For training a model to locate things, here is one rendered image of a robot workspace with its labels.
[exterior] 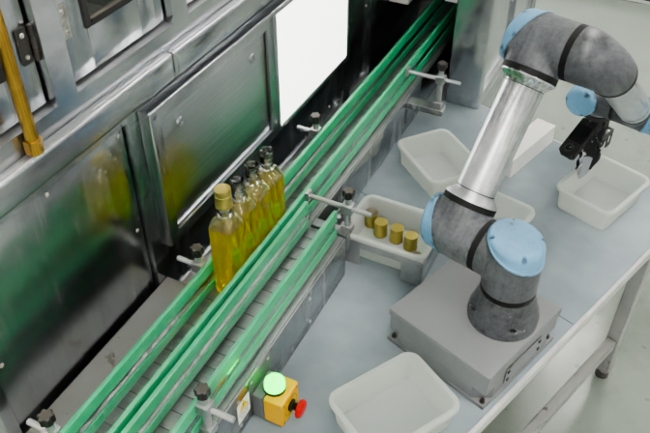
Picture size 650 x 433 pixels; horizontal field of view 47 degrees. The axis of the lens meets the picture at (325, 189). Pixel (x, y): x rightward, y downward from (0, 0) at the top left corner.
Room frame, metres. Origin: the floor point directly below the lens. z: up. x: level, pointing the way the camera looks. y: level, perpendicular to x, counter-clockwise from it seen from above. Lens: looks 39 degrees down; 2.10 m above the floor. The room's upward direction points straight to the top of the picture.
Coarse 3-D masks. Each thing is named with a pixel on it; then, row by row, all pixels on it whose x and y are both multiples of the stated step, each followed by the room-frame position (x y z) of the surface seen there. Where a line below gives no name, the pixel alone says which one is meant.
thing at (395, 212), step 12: (360, 204) 1.47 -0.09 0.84; (372, 204) 1.50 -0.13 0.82; (384, 204) 1.48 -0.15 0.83; (396, 204) 1.47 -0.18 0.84; (360, 216) 1.45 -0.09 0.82; (384, 216) 1.48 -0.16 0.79; (396, 216) 1.47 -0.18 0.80; (408, 216) 1.45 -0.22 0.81; (420, 216) 1.44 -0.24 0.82; (360, 228) 1.44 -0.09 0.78; (372, 228) 1.45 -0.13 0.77; (408, 228) 1.45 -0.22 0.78; (360, 240) 1.34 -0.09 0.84; (372, 240) 1.41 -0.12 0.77; (384, 240) 1.41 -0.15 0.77; (420, 240) 1.41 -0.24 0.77; (396, 252) 1.30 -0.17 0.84; (408, 252) 1.29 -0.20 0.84
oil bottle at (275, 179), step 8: (280, 168) 1.30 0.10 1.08; (264, 176) 1.27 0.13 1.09; (272, 176) 1.27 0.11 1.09; (280, 176) 1.29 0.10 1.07; (272, 184) 1.27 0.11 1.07; (280, 184) 1.29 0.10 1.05; (272, 192) 1.26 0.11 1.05; (280, 192) 1.29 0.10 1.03; (272, 200) 1.26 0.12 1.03; (280, 200) 1.29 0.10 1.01; (272, 208) 1.26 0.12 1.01; (280, 208) 1.28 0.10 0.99; (272, 216) 1.26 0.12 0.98; (280, 216) 1.28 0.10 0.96; (272, 224) 1.26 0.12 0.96
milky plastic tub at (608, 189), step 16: (608, 160) 1.68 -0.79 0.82; (576, 176) 1.63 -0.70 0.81; (592, 176) 1.69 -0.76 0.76; (608, 176) 1.67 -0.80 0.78; (624, 176) 1.64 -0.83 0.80; (640, 176) 1.61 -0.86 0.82; (560, 192) 1.56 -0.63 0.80; (576, 192) 1.62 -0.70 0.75; (592, 192) 1.62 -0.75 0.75; (608, 192) 1.62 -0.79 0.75; (624, 192) 1.62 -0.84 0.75; (640, 192) 1.55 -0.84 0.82; (560, 208) 1.55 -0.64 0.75; (576, 208) 1.52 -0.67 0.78; (592, 208) 1.48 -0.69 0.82; (608, 208) 1.56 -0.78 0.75; (624, 208) 1.52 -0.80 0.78; (592, 224) 1.48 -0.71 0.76; (608, 224) 1.48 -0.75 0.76
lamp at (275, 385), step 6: (276, 372) 0.94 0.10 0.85; (270, 378) 0.92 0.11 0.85; (276, 378) 0.92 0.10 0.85; (282, 378) 0.92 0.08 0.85; (264, 384) 0.91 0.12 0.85; (270, 384) 0.91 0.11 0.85; (276, 384) 0.91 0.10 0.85; (282, 384) 0.91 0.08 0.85; (264, 390) 0.91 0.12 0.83; (270, 390) 0.90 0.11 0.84; (276, 390) 0.90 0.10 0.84; (282, 390) 0.90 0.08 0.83; (276, 396) 0.90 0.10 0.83
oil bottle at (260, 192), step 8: (264, 184) 1.25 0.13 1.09; (248, 192) 1.22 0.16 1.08; (256, 192) 1.22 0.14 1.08; (264, 192) 1.24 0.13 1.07; (256, 200) 1.21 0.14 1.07; (264, 200) 1.23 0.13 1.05; (264, 208) 1.23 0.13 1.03; (264, 216) 1.23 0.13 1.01; (264, 224) 1.23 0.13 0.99; (264, 232) 1.22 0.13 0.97
